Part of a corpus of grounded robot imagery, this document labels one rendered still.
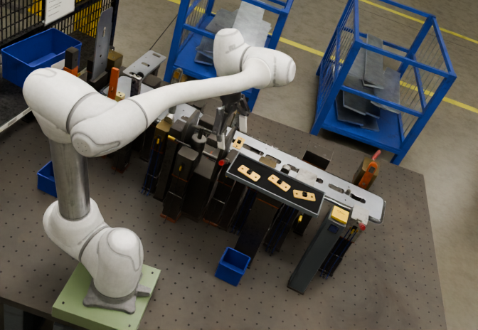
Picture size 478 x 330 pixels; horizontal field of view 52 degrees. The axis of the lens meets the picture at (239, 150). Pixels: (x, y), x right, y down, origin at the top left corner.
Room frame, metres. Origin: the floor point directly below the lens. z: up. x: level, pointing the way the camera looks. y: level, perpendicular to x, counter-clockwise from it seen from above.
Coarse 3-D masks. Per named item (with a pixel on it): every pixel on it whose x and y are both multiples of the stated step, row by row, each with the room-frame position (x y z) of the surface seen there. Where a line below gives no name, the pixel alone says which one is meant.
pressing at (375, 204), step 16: (128, 80) 1.92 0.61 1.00; (128, 96) 1.81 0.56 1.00; (176, 112) 1.82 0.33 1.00; (192, 112) 1.86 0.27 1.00; (256, 144) 1.81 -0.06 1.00; (288, 160) 1.78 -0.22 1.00; (320, 176) 1.75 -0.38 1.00; (336, 176) 1.80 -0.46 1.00; (336, 192) 1.69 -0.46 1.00; (352, 192) 1.73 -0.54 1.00; (368, 192) 1.77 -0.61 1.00; (368, 208) 1.66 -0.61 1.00; (384, 208) 1.70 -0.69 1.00
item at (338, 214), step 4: (336, 208) 1.40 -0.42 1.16; (340, 208) 1.40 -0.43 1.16; (332, 212) 1.37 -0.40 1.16; (336, 212) 1.38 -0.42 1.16; (340, 212) 1.38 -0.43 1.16; (344, 212) 1.39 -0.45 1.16; (348, 212) 1.40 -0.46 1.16; (332, 216) 1.35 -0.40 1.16; (336, 216) 1.36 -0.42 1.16; (340, 216) 1.36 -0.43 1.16; (344, 216) 1.37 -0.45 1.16; (340, 220) 1.35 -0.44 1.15; (344, 220) 1.35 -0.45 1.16
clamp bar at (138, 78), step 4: (140, 72) 1.70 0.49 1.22; (132, 76) 1.66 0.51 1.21; (136, 76) 1.67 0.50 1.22; (140, 76) 1.69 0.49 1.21; (132, 80) 1.65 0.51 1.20; (136, 80) 1.65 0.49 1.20; (140, 80) 1.67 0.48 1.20; (132, 84) 1.66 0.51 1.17; (136, 84) 1.66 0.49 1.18; (140, 84) 1.67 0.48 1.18; (132, 88) 1.67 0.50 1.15; (136, 88) 1.66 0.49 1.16; (140, 88) 1.68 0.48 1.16; (132, 92) 1.67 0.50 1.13; (136, 92) 1.67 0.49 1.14; (132, 96) 1.67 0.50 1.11
